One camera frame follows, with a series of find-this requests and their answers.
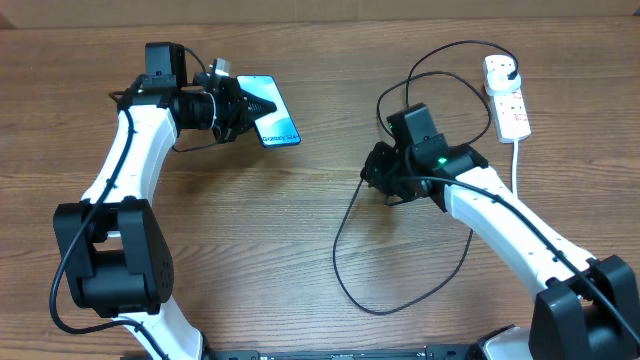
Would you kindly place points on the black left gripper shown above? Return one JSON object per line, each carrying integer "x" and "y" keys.
{"x": 242, "y": 109}

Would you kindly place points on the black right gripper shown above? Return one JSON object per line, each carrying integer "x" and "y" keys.
{"x": 374, "y": 175}

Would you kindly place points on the black Samsung Galaxy smartphone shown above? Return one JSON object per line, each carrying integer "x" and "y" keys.
{"x": 276, "y": 129}

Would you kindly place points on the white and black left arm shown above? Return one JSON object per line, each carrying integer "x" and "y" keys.
{"x": 114, "y": 257}

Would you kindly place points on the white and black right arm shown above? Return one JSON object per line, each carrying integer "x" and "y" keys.
{"x": 584, "y": 307}

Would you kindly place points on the white USB charger adapter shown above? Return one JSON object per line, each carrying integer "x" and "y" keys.
{"x": 498, "y": 83}

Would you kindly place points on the white power strip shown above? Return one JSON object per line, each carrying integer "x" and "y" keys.
{"x": 508, "y": 111}

